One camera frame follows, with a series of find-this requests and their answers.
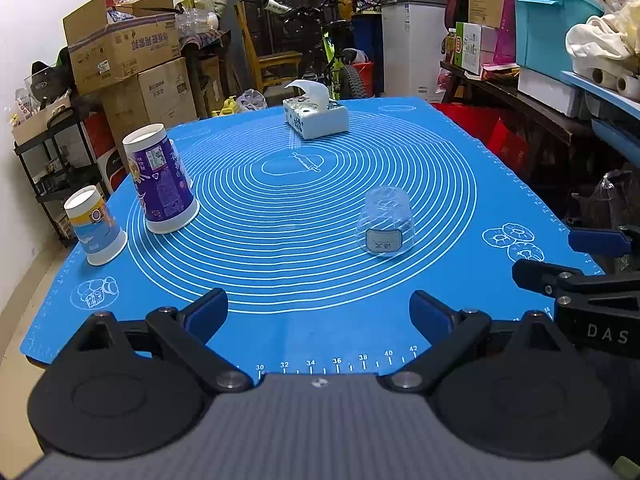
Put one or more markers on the white tissue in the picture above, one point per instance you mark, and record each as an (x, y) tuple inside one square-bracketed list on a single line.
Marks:
[(310, 90)]

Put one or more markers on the large purple paper cup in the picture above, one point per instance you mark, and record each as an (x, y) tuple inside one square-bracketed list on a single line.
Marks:
[(162, 185)]

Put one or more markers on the white crumpled cloth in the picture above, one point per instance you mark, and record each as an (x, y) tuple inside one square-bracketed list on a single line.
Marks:
[(600, 40)]

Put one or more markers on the teal plastic storage bin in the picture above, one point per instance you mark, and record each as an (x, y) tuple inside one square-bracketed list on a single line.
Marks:
[(545, 30)]

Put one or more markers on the clear plastic cup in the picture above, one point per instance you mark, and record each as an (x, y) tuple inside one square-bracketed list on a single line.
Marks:
[(385, 225)]

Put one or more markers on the black shelf rack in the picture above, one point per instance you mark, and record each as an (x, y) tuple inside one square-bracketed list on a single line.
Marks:
[(55, 160)]

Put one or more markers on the small white blue paper cup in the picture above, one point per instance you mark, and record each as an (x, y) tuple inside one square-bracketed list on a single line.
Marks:
[(95, 230)]

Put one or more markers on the blue silicone baking mat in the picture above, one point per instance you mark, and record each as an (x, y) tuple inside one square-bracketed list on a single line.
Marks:
[(310, 255)]

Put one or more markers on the wooden chair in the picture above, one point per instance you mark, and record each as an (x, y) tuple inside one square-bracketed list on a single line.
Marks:
[(272, 62)]

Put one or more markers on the open cardboard box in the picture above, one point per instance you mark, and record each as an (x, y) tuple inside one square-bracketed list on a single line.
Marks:
[(125, 45)]

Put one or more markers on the black plastic bag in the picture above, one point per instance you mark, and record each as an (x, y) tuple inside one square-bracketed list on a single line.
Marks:
[(602, 200)]

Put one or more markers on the black green bicycle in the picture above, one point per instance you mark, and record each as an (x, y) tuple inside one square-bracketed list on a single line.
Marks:
[(330, 45)]

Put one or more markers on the black helmet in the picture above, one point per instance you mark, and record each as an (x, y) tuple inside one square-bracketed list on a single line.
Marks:
[(47, 80)]

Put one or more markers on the white patterned tissue box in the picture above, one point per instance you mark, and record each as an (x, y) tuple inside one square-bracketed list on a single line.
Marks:
[(320, 120)]

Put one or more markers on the dark wooden bench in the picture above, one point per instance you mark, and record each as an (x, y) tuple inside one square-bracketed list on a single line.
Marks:
[(540, 130)]

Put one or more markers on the paper towel rolls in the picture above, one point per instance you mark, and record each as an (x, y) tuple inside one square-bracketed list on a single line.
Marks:
[(612, 80)]

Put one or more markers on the red bags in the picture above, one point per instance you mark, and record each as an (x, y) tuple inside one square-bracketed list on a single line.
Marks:
[(492, 135)]

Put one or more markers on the white chest freezer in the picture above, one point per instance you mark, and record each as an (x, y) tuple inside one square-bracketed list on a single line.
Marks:
[(412, 45)]

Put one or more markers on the green white carton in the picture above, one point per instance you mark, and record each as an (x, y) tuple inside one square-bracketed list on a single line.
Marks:
[(472, 47)]

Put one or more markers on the yellow toy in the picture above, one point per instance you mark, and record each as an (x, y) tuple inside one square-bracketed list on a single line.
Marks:
[(226, 106)]

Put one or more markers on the large plain cardboard box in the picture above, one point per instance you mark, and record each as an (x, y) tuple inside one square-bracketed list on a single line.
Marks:
[(155, 100)]

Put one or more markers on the white foam box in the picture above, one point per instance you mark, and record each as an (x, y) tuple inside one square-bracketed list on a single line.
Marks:
[(547, 90)]

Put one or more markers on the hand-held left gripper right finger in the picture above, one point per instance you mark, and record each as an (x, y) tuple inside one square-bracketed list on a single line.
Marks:
[(430, 316)]

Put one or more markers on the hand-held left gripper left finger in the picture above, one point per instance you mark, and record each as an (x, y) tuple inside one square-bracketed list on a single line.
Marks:
[(207, 311)]

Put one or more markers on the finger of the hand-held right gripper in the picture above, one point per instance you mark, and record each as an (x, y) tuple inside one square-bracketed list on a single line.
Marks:
[(550, 277), (595, 241)]

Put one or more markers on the red bucket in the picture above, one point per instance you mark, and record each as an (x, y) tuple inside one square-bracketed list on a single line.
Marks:
[(364, 77)]

